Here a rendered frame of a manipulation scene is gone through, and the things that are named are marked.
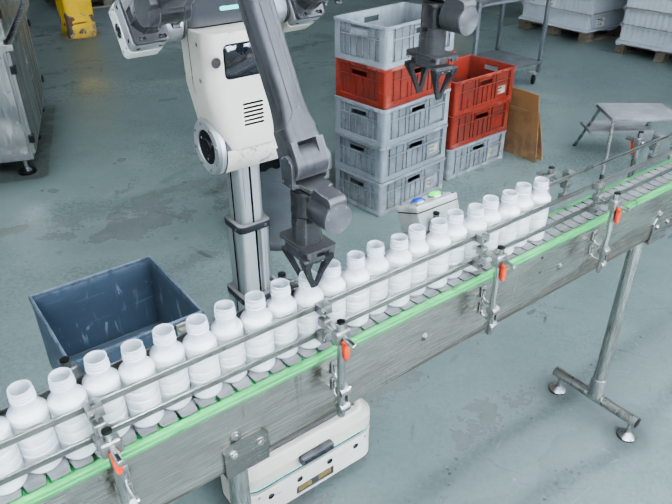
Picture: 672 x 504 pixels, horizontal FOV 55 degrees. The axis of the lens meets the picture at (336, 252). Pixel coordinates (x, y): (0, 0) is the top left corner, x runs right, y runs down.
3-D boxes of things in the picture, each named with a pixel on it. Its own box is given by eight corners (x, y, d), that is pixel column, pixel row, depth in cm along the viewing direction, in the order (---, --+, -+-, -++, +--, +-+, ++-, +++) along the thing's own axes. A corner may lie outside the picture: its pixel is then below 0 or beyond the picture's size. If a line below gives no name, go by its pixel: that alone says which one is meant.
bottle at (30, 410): (70, 460, 108) (47, 386, 99) (36, 482, 104) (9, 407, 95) (52, 441, 111) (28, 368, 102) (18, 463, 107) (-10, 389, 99)
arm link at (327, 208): (320, 142, 116) (278, 154, 111) (360, 162, 108) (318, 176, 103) (321, 202, 122) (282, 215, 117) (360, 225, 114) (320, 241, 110)
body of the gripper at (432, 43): (426, 53, 149) (428, 19, 145) (458, 62, 142) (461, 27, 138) (404, 57, 145) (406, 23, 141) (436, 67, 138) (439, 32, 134)
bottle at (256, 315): (247, 376, 125) (240, 307, 116) (243, 357, 130) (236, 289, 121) (278, 371, 126) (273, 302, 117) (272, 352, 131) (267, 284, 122)
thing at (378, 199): (379, 218, 389) (380, 185, 377) (333, 196, 414) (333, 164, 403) (444, 188, 424) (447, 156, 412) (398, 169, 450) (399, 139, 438)
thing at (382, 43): (385, 71, 342) (387, 28, 331) (331, 56, 368) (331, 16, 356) (455, 50, 378) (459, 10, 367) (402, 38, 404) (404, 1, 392)
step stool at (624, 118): (633, 144, 486) (647, 90, 465) (669, 179, 434) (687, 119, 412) (571, 144, 486) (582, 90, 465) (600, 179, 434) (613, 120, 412)
